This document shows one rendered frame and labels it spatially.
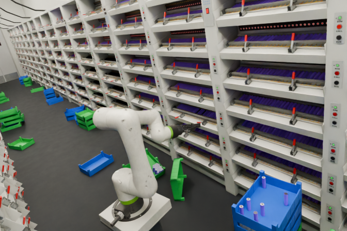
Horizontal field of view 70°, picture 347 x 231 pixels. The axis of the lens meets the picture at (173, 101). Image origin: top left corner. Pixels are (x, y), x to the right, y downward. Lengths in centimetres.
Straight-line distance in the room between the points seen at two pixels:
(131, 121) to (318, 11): 95
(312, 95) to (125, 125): 90
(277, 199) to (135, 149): 73
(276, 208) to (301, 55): 72
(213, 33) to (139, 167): 89
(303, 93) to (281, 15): 39
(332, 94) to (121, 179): 115
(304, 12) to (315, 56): 20
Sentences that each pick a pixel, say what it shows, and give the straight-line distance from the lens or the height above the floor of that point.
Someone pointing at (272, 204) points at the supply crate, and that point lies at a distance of 136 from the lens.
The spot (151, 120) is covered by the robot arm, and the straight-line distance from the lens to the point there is 165.
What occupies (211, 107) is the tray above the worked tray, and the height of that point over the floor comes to 72.
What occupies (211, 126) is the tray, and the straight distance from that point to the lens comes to 192.
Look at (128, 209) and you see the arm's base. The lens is 162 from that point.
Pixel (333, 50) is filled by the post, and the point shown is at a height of 114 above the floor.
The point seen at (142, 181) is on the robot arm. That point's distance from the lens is 140.
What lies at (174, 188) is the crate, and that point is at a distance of 206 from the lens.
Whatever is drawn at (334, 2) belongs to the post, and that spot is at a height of 133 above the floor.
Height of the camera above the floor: 142
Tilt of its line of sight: 20 degrees down
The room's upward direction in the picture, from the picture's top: 11 degrees counter-clockwise
